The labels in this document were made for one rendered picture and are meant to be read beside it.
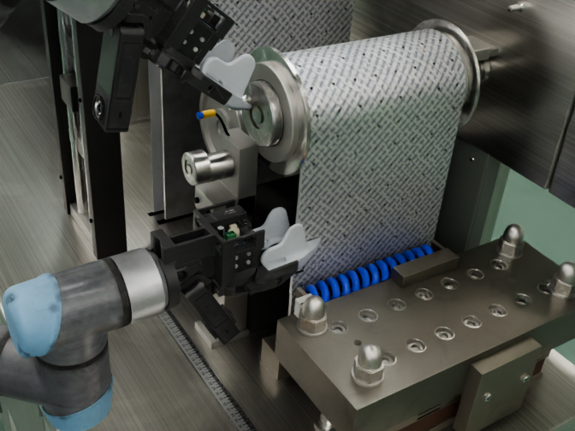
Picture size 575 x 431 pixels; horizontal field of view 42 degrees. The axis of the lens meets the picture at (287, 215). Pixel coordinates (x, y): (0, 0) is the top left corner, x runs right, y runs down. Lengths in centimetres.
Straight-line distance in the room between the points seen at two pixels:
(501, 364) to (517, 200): 241
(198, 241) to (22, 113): 94
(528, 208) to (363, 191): 237
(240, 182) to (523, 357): 40
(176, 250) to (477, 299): 40
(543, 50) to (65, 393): 68
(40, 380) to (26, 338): 9
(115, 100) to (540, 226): 256
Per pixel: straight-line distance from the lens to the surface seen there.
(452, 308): 96
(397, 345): 89
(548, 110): 100
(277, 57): 84
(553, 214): 327
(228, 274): 82
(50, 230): 129
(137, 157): 148
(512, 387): 98
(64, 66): 116
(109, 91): 77
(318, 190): 87
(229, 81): 81
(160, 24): 77
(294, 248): 87
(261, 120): 85
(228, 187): 93
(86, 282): 77
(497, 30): 103
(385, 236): 99
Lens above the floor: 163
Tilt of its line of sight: 34 degrees down
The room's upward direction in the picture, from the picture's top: 5 degrees clockwise
